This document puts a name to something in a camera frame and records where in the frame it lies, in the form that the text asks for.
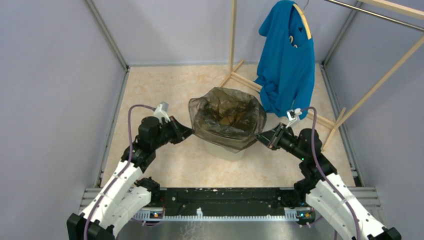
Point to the white comb cable tray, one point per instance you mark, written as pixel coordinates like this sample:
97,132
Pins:
145,215

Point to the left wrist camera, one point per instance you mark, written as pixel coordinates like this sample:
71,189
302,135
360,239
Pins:
161,114

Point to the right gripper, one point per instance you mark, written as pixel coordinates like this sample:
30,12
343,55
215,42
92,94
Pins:
271,138

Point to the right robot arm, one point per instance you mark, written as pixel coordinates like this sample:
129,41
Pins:
323,189

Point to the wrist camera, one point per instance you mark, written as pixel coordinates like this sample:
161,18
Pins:
161,114
293,116

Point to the dark translucent trash bag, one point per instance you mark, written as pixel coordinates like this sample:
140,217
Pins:
228,118

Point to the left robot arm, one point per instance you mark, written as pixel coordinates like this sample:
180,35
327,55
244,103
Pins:
126,192

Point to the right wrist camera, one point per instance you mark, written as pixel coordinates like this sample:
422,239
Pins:
293,116

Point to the blue t-shirt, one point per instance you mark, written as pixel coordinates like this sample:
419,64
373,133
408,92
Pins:
286,69

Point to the wooden clothes hanger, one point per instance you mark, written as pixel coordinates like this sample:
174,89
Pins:
304,21

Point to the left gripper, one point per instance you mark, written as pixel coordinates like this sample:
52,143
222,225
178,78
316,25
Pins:
181,132

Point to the cream plastic trash bin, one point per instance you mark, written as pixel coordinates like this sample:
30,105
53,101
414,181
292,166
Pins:
224,153

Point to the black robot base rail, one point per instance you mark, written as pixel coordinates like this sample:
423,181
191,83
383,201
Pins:
226,202

